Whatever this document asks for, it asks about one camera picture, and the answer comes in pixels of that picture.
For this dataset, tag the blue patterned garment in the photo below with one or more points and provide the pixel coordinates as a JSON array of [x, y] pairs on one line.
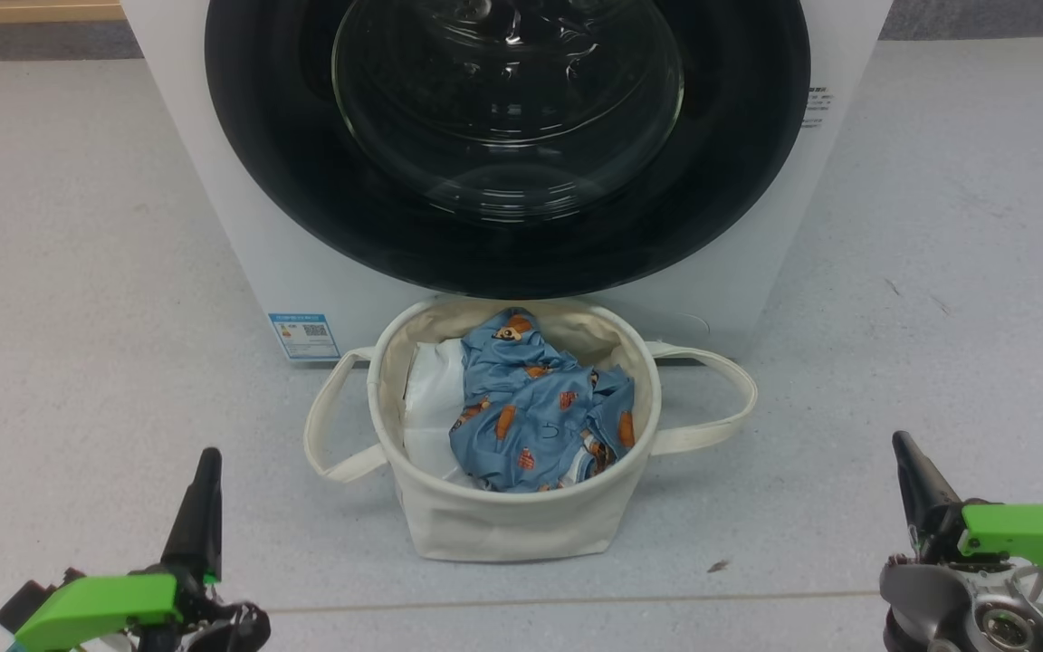
[[531, 407]]

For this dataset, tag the cream canvas laundry basket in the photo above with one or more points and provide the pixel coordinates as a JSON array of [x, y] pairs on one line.
[[503, 525]]

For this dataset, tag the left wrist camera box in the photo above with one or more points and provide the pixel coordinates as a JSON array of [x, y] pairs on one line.
[[23, 602]]

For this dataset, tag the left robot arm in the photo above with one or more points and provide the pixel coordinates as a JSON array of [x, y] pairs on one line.
[[232, 629]]

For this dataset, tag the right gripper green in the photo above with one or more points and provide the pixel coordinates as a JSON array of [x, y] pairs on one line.
[[1038, 539]]

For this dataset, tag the blue energy label sticker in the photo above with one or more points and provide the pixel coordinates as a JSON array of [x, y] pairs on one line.
[[304, 337]]

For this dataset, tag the white cloth in basket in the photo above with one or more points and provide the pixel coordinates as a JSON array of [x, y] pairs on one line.
[[431, 407]]

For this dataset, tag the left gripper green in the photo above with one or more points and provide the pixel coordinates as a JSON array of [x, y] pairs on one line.
[[96, 607]]

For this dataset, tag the round drain filter cover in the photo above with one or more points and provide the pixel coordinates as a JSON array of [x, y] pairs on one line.
[[689, 328]]

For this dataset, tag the white front-load washing machine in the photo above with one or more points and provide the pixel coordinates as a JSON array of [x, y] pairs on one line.
[[259, 226]]

